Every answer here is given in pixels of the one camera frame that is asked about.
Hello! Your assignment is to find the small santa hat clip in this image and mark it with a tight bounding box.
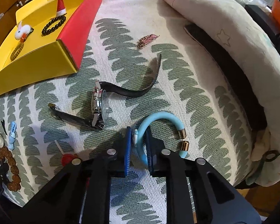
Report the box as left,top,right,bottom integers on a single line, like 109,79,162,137
56,0,67,17

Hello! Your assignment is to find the brown rudraksha bead bracelet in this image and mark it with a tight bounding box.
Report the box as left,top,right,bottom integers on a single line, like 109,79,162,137
0,146,22,191

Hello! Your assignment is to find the dark metal ring pull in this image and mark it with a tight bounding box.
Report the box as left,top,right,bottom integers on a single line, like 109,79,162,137
262,150,280,162

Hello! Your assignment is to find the white rabbit hair clip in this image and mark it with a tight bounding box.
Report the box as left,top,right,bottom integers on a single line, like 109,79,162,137
14,21,34,43

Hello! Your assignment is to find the black bead bracelet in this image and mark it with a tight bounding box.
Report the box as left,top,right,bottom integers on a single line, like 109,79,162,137
41,15,67,37

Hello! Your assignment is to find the olive spiral hair tie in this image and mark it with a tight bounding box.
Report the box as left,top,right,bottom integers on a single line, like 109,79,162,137
10,42,25,62

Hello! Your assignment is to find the yellow and red box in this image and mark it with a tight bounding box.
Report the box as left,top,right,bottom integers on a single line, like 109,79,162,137
0,0,102,95

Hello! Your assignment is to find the cream quilted duvet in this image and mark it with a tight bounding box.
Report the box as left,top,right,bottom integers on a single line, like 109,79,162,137
149,0,280,187

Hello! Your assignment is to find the red ball hair stick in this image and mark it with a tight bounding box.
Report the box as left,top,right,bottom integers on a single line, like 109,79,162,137
55,140,78,167

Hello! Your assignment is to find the black strap wristwatch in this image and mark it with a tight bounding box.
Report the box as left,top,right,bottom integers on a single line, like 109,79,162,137
48,54,162,130

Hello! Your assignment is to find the green leaf patterned bedspread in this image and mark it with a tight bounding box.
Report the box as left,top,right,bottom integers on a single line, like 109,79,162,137
0,0,259,224

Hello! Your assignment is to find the light blue rabbit hair clip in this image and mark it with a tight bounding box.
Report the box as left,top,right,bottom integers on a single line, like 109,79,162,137
8,121,16,151

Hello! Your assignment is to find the brown patterned hair clip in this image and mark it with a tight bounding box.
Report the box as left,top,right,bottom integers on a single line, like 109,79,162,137
136,34,159,50

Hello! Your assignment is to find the light blue bangle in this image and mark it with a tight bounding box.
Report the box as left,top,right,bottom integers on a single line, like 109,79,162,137
133,111,189,167

